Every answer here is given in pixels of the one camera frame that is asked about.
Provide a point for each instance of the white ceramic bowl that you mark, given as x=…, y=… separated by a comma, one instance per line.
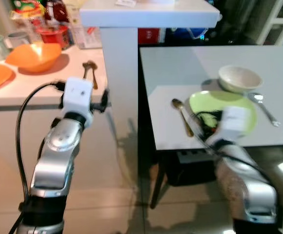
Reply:
x=239, y=78

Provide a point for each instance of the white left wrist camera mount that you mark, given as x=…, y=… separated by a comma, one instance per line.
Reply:
x=78, y=97

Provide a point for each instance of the white bar shelf with pillar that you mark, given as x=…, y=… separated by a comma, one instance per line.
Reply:
x=146, y=17

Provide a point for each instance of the colourful snack bag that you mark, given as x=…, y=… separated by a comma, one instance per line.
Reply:
x=27, y=9

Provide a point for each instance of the orange plastic bowl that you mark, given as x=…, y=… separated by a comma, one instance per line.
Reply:
x=34, y=57

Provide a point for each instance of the dark red bottle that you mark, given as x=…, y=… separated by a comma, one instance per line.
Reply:
x=57, y=10

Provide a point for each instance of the white printed carton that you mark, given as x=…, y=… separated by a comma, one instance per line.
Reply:
x=86, y=35

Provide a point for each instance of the white framed glass door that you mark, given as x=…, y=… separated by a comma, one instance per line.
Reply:
x=277, y=22

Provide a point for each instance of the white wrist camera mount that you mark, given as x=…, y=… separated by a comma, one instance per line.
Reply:
x=78, y=97
x=234, y=122

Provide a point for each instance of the light green plate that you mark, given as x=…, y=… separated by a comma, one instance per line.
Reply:
x=207, y=101

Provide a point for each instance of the silver metal spoon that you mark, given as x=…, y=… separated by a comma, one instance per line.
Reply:
x=265, y=109

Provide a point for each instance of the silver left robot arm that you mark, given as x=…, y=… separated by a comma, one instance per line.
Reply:
x=53, y=161

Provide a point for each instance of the blue plastic container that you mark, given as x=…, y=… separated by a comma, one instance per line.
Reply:
x=187, y=33

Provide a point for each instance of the black box under table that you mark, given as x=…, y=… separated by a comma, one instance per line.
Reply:
x=190, y=168

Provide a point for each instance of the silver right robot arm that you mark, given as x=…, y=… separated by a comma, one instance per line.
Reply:
x=246, y=185

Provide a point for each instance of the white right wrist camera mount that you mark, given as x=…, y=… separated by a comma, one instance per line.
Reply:
x=234, y=122

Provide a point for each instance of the red box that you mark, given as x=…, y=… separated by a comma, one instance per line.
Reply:
x=151, y=36

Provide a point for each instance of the red food tub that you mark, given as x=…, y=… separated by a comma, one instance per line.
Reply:
x=53, y=35

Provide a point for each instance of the gold metal spoon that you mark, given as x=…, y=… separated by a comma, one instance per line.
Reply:
x=182, y=117

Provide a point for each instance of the grey white mug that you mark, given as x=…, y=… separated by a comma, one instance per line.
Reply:
x=18, y=39

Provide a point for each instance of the grey dining table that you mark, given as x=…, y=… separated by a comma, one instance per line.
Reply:
x=185, y=68

